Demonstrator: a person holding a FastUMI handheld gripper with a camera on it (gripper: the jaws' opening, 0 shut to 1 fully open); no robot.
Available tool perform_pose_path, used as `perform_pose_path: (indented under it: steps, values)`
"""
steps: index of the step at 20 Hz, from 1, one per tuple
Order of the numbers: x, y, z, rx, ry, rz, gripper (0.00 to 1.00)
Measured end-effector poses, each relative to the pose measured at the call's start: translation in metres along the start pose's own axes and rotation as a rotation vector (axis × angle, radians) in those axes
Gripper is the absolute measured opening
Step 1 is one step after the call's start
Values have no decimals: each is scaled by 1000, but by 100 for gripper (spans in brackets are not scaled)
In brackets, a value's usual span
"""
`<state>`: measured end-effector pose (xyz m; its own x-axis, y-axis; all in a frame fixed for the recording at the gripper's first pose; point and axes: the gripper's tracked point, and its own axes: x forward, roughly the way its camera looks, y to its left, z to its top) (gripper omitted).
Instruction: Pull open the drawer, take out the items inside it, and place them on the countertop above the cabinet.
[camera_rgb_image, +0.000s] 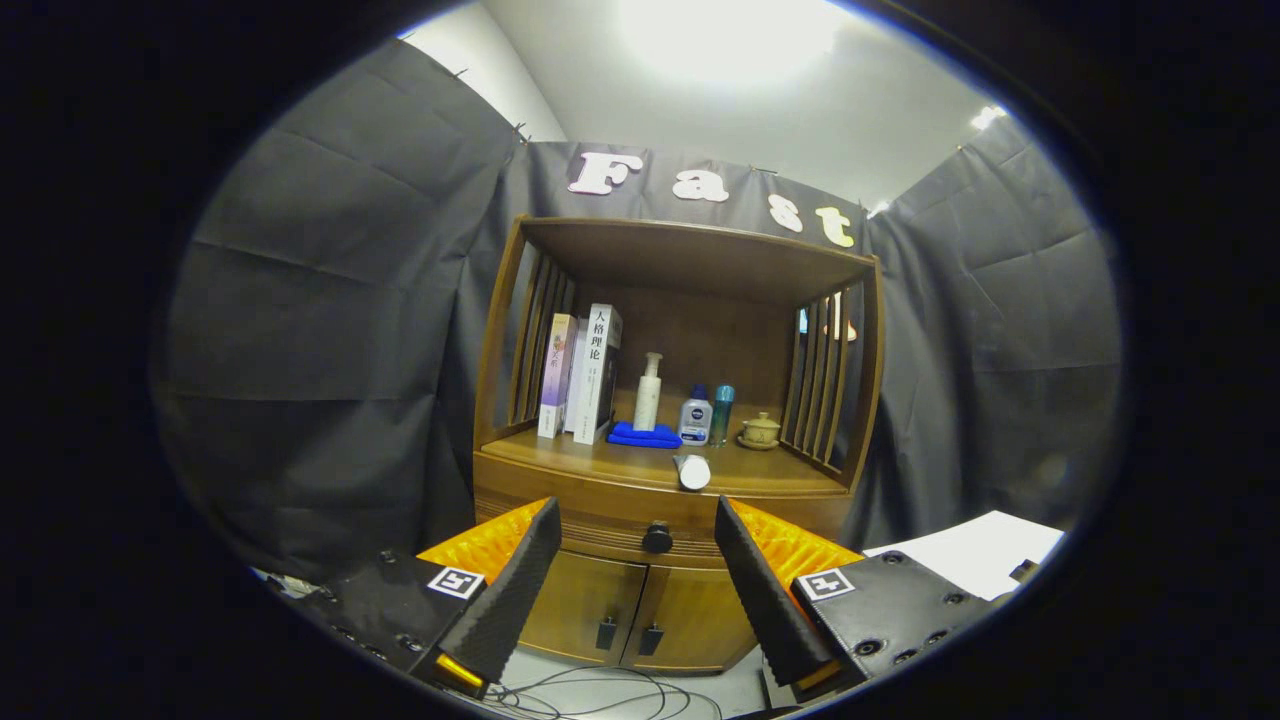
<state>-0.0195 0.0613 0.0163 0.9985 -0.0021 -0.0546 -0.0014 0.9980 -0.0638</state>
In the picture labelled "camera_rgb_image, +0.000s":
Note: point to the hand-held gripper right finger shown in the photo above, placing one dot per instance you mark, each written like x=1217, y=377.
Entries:
x=765, y=600

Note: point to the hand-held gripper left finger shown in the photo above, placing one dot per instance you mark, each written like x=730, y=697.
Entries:
x=510, y=600

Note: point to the black round drawer knob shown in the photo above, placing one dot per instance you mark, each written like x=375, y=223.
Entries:
x=657, y=538

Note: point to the wooden cabinet drawer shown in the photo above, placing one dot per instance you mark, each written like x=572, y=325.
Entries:
x=600, y=510

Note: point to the white and green tube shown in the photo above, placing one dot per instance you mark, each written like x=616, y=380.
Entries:
x=694, y=474

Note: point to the wooden countertop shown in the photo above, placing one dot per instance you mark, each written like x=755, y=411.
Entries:
x=620, y=462

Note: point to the brown wooden cabinet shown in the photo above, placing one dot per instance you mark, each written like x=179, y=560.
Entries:
x=700, y=260

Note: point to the yellow lidded teacup with saucer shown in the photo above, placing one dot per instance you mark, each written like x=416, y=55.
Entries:
x=760, y=432

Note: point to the teal bottle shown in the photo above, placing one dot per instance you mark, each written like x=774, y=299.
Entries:
x=721, y=415

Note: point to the white bottle with blue cap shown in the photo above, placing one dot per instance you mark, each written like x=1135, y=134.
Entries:
x=695, y=420

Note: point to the blue folded cloth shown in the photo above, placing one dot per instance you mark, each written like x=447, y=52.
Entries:
x=643, y=436

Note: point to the purple book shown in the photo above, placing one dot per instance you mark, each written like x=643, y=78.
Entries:
x=556, y=375

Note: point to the white pump bottle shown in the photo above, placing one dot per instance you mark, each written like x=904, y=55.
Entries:
x=647, y=400

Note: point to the white book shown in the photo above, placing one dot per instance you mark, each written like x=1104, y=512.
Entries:
x=592, y=375

